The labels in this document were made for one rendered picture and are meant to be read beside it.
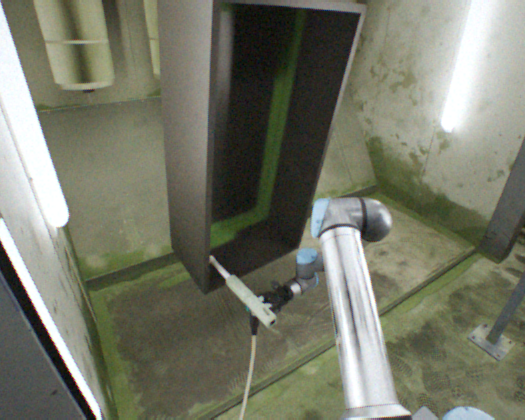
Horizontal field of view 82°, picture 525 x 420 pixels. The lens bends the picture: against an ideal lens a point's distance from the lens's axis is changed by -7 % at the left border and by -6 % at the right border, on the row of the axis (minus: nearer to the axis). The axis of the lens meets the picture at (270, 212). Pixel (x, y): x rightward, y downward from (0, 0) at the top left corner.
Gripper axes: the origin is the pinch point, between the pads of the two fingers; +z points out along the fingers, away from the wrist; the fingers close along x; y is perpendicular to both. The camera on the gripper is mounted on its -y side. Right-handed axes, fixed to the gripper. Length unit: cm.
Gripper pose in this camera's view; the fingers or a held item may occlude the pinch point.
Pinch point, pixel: (252, 309)
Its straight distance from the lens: 140.9
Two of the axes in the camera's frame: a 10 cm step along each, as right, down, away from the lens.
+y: -0.6, 8.5, 5.3
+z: -7.7, 3.0, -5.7
